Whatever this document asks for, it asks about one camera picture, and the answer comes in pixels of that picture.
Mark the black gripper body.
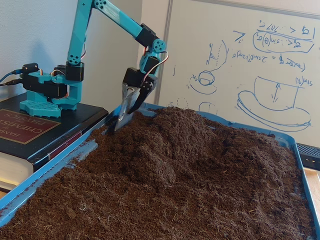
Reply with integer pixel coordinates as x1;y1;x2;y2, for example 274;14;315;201
122;67;158;90

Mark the perforated electronics box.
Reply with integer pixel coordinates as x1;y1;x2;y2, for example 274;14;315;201
295;142;320;171

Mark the black movable gripper finger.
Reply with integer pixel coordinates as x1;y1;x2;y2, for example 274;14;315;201
128;80;155;115

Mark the black chemistry physics handbook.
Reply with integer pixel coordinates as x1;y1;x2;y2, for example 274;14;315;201
0;96;109;187

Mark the blue cable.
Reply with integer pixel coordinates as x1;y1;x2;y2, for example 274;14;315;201
0;69;23;85

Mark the black cable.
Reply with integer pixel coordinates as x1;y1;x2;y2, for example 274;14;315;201
0;79;23;87

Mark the brown soil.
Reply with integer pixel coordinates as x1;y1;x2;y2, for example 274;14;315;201
0;106;316;240

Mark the silver foil scoop blade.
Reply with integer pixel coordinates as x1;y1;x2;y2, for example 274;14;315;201
114;83;141;133

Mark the blue plastic tray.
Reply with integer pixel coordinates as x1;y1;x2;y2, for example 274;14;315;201
0;99;320;240

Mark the whiteboard with blue drawings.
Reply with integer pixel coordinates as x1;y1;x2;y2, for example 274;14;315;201
153;0;320;148

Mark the black servo controller housing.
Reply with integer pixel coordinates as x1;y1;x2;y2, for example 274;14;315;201
21;62;40;76

